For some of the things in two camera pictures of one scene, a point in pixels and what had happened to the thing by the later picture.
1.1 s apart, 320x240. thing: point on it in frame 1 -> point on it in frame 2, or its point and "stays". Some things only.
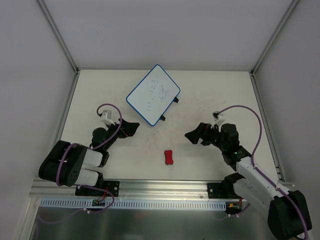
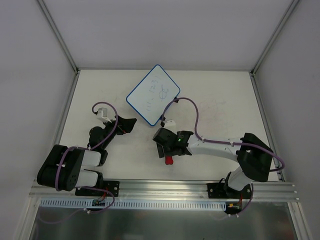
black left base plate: x=112 y=186 stays
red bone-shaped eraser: x=168 y=157 stays
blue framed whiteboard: x=153 y=96 stays
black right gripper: x=205 y=134 -> x=161 y=149
